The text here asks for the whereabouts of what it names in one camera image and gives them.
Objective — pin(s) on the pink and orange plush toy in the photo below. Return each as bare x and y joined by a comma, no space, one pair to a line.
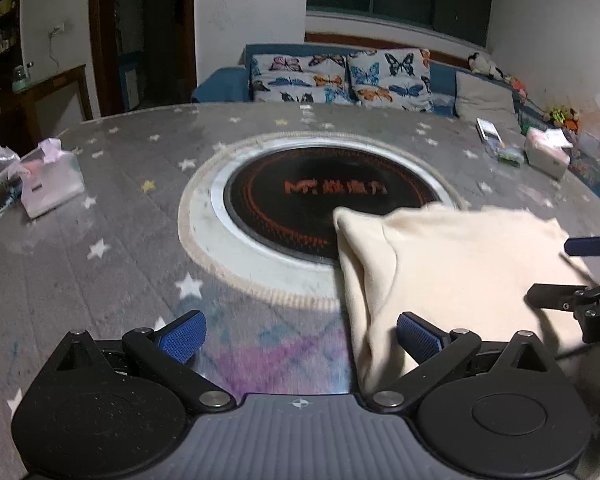
515,85

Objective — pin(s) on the cream garment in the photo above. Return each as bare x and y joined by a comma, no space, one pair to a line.
455,270

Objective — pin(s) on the butterfly print pillow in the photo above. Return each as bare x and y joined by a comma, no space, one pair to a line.
390,80
300,80

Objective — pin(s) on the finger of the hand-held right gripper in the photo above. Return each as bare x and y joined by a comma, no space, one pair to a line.
555,294
587,246

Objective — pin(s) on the white tissue box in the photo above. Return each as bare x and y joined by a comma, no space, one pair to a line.
547,155

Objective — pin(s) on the pink tissue pack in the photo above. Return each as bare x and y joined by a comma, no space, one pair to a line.
50,185

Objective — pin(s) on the yellow and green plush toy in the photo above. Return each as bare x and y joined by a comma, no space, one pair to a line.
562,116

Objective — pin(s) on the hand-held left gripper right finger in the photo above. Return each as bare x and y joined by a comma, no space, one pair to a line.
420,336

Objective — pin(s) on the blue sofa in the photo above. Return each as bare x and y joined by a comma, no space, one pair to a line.
220,85

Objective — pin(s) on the pale green jar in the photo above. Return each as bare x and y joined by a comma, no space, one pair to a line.
20,80

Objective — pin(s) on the grey star print tablecloth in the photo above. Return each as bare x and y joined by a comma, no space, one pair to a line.
130,170

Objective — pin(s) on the small clear plastic box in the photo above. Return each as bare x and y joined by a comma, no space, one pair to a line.
507,152

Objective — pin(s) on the wooden side table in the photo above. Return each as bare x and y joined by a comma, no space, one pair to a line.
60,85

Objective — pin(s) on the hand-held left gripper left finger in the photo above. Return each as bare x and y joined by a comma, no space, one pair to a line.
182,336

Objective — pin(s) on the dark wooden doorway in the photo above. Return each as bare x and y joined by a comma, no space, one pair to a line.
140,35

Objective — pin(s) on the clear storage box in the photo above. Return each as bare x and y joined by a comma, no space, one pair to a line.
592,160

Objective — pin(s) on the white wall socket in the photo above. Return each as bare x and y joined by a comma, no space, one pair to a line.
55,30

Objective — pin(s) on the round black induction cooktop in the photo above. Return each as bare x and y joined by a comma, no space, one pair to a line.
290,220

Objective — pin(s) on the beige pillow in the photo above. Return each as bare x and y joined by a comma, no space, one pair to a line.
485,102

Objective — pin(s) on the black and white plush toy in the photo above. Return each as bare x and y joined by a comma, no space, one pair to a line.
481,64

